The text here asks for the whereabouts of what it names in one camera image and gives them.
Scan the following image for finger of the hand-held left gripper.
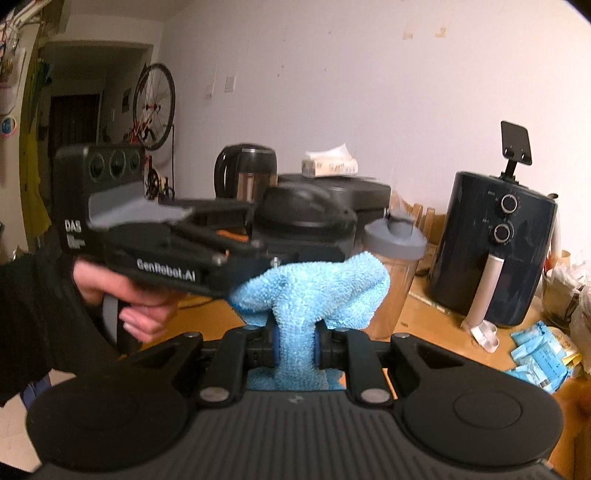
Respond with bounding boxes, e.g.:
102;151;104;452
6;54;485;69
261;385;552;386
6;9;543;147
159;198;260;232
171;224;347;296

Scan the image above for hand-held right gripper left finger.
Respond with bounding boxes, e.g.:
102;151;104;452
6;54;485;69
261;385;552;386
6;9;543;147
127;323;280;407

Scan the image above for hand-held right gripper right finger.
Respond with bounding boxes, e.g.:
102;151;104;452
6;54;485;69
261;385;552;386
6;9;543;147
314;323;455;407

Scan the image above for blue microfiber cloth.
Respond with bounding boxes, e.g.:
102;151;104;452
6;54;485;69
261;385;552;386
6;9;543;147
228;251;391;393

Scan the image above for black gradient water bottle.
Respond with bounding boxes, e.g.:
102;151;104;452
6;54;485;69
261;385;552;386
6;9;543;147
252;182;358;259

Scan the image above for person's left forearm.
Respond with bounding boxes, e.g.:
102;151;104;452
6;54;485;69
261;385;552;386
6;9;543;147
0;254;121;409

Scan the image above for person's left hand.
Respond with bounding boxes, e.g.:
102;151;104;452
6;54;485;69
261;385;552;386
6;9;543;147
71;258;175;344

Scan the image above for black electric kettle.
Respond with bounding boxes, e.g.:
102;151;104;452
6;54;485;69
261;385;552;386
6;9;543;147
213;144;278;204

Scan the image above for dark door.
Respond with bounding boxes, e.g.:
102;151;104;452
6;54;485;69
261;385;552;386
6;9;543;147
48;92;102;153

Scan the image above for silver rice cooker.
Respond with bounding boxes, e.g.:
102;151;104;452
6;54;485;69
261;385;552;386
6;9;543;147
277;173;392;223

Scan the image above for tissue pack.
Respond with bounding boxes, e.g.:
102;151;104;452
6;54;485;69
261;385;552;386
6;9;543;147
301;143;359;178

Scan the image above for grey lid shaker bottle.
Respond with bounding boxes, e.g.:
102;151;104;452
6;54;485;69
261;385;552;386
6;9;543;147
362;208;428;342

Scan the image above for bicycle wheel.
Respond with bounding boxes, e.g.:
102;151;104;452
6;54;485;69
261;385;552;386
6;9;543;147
124;62;177;200

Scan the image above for wooden chair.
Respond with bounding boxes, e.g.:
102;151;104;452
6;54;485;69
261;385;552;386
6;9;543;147
390;194;438;278

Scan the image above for dark blue air fryer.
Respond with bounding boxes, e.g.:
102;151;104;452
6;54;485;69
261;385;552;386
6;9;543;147
427;171;559;330

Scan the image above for blue wet wipe packet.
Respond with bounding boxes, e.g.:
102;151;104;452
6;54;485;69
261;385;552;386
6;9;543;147
505;355;572;394
512;323;566;366

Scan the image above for yellow green sachets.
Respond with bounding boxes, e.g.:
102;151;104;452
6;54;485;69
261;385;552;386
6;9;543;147
554;331;583;370

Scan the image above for black phone stand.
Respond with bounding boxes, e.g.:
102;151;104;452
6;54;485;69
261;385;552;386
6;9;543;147
501;121;533;178

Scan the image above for white plastic tube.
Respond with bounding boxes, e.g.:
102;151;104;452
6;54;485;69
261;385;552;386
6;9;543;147
551;217;565;264

